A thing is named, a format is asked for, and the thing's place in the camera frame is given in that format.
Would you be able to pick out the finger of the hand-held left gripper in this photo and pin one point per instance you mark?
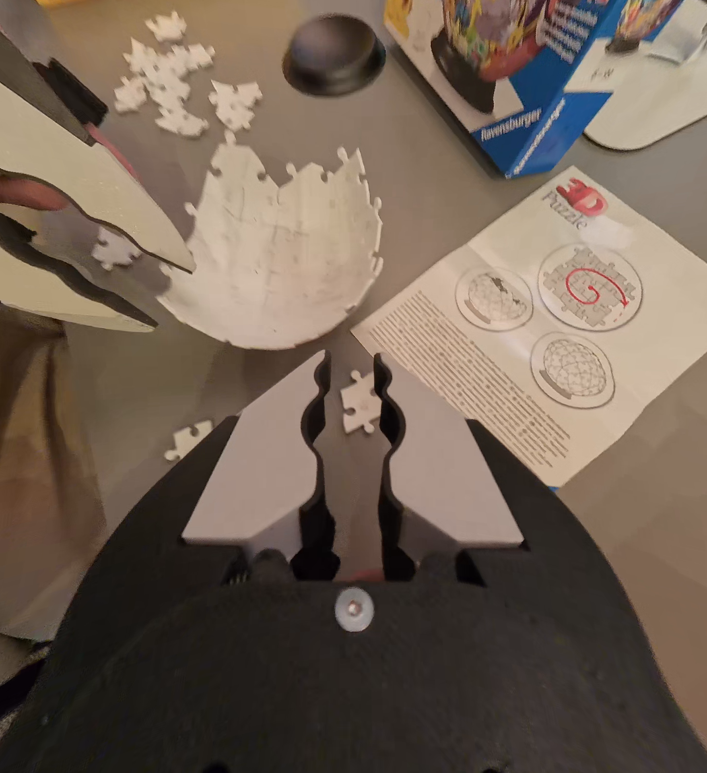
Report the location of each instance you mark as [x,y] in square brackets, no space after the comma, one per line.
[15,284]
[57,151]

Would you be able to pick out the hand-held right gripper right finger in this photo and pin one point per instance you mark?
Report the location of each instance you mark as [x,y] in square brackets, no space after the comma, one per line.
[450,483]

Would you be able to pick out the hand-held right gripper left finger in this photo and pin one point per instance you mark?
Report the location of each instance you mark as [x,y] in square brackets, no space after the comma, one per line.
[250,483]

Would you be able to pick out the two joined white puzzle pieces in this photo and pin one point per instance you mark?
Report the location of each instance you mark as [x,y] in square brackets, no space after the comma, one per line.
[181,121]

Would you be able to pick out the half-built puzzle ball shell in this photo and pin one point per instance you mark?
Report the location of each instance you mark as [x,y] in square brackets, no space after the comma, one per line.
[281,272]

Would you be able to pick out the blue puzzle box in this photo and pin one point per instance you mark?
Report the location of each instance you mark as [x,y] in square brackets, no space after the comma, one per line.
[480,60]

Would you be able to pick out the white instruction leaflet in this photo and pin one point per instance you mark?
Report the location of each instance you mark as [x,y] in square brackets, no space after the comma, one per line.
[450,338]

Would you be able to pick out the person's beige trousers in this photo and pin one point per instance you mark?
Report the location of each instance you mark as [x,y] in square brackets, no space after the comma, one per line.
[27,453]

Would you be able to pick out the black round display stand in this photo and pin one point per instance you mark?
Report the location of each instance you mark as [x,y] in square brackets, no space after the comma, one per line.
[332,48]

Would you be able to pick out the white round coaster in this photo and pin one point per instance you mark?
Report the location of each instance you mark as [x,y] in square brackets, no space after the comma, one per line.
[661,102]

